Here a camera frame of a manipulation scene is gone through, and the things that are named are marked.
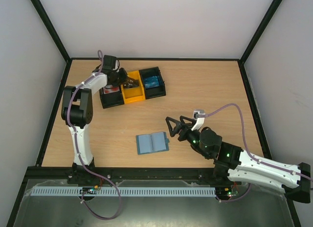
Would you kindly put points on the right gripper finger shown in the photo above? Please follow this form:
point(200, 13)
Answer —
point(174, 126)
point(186, 122)

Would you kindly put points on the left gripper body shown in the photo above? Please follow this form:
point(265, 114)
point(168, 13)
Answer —
point(119, 79)

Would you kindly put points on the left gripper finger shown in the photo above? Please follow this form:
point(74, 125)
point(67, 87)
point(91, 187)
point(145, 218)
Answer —
point(128, 85)
point(130, 80)

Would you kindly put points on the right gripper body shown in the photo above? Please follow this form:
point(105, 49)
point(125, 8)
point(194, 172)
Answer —
point(183, 130)

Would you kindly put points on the teal card holder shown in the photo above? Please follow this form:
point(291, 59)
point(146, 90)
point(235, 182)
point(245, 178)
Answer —
point(152, 143)

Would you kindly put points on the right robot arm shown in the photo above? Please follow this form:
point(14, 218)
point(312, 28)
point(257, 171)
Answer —
point(239, 165)

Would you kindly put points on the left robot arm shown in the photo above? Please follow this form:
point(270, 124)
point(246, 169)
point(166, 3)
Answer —
point(77, 105)

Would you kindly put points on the red white card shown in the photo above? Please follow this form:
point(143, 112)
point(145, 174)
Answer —
point(108, 91)

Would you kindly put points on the yellow bin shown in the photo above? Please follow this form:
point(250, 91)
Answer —
point(131, 95)

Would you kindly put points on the left black bin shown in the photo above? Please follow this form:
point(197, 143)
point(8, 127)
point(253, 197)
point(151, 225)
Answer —
point(112, 99)

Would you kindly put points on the black bin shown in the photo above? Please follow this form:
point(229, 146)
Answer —
point(112, 99)
point(153, 92)

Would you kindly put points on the right black bin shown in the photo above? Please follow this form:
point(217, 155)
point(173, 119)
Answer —
point(153, 92)

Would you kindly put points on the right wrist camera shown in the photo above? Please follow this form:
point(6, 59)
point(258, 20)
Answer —
point(199, 117)

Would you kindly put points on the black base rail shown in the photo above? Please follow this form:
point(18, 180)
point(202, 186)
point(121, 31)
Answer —
point(197, 175)

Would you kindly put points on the blue slotted cable duct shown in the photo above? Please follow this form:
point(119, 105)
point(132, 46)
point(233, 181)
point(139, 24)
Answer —
point(125, 191)

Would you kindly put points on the black cage frame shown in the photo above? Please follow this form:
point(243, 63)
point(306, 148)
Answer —
point(288, 211)

